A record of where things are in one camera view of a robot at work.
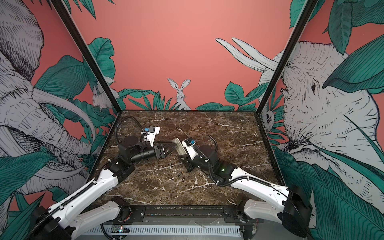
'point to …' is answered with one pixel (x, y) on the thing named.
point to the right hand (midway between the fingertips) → (177, 156)
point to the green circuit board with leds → (121, 229)
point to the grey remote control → (179, 148)
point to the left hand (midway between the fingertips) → (173, 144)
